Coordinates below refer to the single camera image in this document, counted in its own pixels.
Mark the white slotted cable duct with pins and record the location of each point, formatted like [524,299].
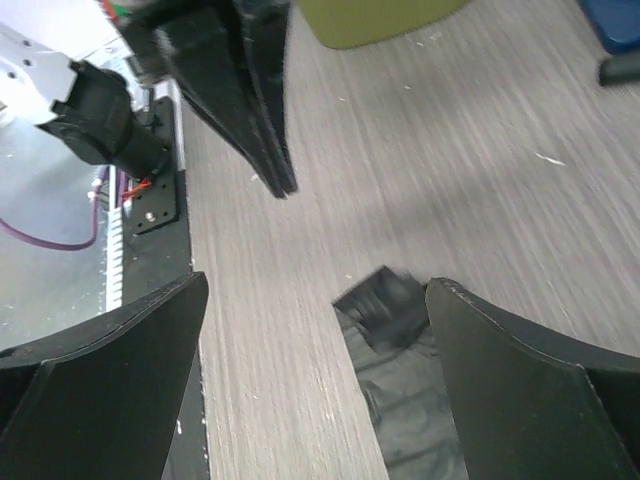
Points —
[114,270]

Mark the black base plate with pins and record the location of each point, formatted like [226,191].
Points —
[157,250]

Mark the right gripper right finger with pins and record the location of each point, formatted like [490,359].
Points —
[529,402]

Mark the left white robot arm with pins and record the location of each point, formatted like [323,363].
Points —
[86,107]

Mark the blue tray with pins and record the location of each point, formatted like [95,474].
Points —
[616,23]

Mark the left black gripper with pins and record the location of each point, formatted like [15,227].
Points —
[228,59]

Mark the olive green trash bin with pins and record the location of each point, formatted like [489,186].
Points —
[347,24]

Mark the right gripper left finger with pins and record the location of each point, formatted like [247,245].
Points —
[100,400]

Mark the black trash bag roll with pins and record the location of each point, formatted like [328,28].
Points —
[619,69]

